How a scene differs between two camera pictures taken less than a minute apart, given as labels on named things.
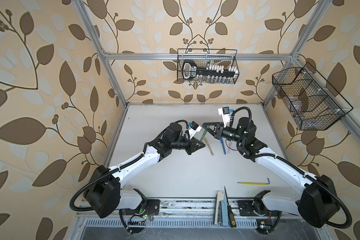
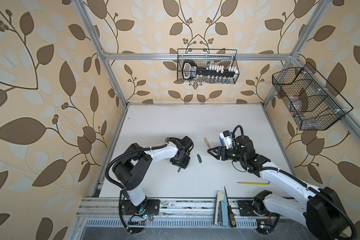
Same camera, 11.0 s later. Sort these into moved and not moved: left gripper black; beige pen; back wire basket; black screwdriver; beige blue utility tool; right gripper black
Moved: left gripper black; right gripper black
Not moved: beige pen; beige blue utility tool; back wire basket; black screwdriver
